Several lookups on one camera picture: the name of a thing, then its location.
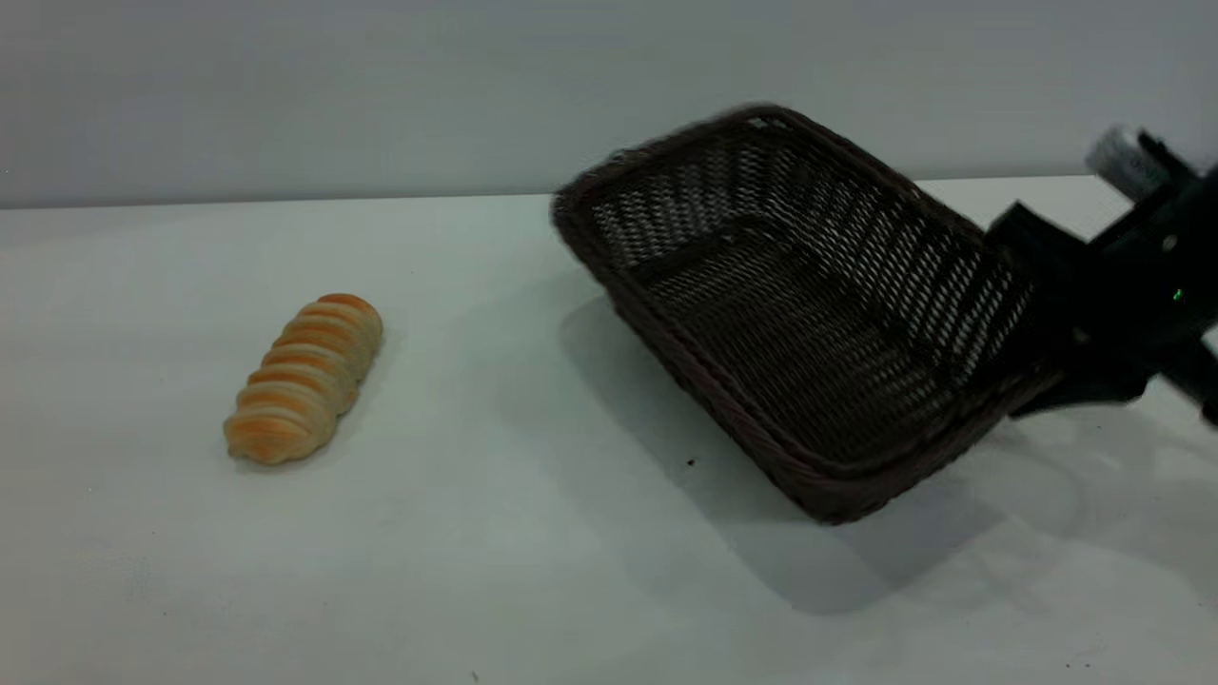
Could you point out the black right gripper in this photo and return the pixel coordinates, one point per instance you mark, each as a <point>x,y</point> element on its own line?
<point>1128,285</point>

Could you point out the black woven wicker basket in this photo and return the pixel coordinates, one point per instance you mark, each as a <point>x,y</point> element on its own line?
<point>790,333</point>

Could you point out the golden ridged bread roll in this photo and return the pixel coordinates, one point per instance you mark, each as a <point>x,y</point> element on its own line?
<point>303,381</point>

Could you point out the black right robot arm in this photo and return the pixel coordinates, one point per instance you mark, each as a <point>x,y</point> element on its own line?
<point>1194,381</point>

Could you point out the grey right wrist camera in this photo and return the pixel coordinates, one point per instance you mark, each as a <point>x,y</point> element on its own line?
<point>1128,160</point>

